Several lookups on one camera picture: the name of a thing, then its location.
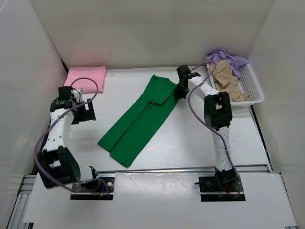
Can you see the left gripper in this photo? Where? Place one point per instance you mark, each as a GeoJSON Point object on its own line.
{"type": "Point", "coordinates": [87, 115]}

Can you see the aluminium frame rail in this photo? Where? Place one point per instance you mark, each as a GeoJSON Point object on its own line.
{"type": "Point", "coordinates": [23, 190]}

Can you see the folded pink t shirt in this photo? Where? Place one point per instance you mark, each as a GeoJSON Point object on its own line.
{"type": "Point", "coordinates": [95, 73]}

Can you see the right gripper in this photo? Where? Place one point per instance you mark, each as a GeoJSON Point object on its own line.
{"type": "Point", "coordinates": [177, 95]}

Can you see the beige t shirt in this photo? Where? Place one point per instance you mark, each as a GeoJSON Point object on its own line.
{"type": "Point", "coordinates": [225, 81]}

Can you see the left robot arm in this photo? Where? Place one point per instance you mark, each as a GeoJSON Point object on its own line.
{"type": "Point", "coordinates": [55, 157]}

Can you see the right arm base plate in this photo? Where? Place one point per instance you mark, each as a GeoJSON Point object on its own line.
{"type": "Point", "coordinates": [212, 191]}

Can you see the white plastic basket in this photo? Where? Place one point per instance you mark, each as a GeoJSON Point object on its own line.
{"type": "Point", "coordinates": [248, 83]}

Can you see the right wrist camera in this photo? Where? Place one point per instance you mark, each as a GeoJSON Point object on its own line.
{"type": "Point", "coordinates": [183, 70]}

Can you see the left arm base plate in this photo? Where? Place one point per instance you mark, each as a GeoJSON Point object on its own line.
{"type": "Point", "coordinates": [95, 190]}

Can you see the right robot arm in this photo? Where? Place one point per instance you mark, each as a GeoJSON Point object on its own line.
{"type": "Point", "coordinates": [217, 117]}

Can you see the green t shirt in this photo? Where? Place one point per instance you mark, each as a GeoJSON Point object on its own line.
{"type": "Point", "coordinates": [133, 131]}

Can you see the purple t shirt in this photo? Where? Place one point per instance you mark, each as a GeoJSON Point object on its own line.
{"type": "Point", "coordinates": [234, 60]}

